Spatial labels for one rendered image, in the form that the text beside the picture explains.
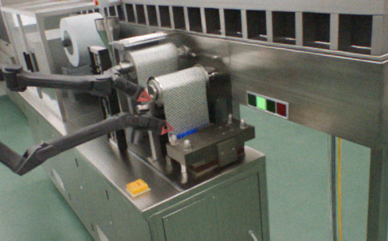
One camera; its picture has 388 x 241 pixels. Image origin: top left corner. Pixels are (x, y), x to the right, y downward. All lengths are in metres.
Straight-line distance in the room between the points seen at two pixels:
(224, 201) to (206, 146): 0.28
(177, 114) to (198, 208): 0.44
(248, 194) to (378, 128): 0.77
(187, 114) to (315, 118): 0.63
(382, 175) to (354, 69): 0.48
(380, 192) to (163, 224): 0.87
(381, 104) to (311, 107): 0.28
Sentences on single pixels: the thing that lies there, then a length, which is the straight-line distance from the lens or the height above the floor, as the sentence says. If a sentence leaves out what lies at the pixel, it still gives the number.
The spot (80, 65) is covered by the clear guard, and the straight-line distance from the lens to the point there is 2.72.
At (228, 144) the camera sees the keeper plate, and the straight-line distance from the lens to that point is 1.79.
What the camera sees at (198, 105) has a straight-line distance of 1.91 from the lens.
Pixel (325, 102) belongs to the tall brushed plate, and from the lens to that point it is 1.51.
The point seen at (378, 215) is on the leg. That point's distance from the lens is 1.79.
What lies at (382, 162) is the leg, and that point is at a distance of 1.66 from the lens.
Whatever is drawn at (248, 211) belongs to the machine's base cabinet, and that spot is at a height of 0.64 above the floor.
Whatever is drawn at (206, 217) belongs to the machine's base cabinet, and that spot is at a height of 0.72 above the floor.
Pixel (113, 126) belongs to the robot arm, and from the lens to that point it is 1.68.
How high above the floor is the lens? 1.79
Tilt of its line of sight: 21 degrees down
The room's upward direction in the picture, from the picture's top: 7 degrees counter-clockwise
